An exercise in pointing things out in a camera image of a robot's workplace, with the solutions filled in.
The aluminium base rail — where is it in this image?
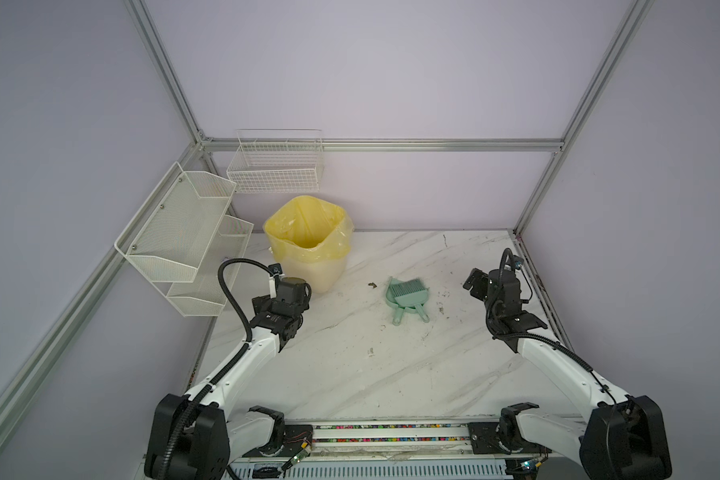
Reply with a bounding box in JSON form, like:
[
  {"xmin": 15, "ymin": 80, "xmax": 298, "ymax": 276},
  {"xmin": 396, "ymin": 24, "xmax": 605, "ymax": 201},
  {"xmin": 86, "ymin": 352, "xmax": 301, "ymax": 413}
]
[{"xmin": 134, "ymin": 415, "xmax": 652, "ymax": 480}]

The white mesh two-tier shelf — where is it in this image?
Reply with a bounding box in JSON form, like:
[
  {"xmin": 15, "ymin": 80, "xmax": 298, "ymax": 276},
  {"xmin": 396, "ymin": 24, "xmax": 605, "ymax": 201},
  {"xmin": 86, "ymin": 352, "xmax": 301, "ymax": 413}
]
[{"xmin": 114, "ymin": 164, "xmax": 253, "ymax": 317}]

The green plastic dustpan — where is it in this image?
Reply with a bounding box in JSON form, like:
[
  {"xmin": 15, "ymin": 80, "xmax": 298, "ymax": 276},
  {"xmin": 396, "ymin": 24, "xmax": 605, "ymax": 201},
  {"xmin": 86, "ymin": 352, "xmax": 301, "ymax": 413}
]
[{"xmin": 385, "ymin": 277, "xmax": 431, "ymax": 326}]

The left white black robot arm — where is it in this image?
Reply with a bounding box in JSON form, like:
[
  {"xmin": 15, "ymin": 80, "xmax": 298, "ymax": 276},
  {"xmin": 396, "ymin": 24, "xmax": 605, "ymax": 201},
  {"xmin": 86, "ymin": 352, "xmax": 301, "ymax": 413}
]
[{"xmin": 144, "ymin": 258, "xmax": 312, "ymax": 479}]

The bin with yellow bag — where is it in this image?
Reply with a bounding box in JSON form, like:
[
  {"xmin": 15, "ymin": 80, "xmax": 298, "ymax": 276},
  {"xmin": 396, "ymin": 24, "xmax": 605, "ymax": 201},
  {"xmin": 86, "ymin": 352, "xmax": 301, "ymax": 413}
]
[{"xmin": 264, "ymin": 195, "xmax": 354, "ymax": 294}]

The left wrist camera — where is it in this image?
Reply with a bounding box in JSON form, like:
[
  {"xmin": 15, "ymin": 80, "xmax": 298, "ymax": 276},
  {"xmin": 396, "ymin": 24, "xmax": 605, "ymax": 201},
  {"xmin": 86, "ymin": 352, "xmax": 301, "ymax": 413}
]
[{"xmin": 267, "ymin": 263, "xmax": 283, "ymax": 298}]

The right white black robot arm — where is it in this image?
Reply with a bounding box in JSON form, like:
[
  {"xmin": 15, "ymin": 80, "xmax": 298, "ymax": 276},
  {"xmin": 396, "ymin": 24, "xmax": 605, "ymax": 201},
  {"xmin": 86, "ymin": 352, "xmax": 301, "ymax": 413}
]
[{"xmin": 463, "ymin": 249, "xmax": 672, "ymax": 479}]

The green hand brush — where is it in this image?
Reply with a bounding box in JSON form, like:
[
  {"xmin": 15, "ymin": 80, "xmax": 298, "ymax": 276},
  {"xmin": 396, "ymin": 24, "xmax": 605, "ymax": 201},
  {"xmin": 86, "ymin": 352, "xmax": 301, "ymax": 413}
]
[{"xmin": 388, "ymin": 278, "xmax": 430, "ymax": 323}]

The white wire basket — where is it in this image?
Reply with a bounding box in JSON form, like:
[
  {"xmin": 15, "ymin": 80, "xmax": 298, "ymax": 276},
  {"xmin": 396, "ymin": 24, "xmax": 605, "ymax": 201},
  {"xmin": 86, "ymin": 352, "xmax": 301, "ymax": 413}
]
[{"xmin": 226, "ymin": 129, "xmax": 325, "ymax": 194}]

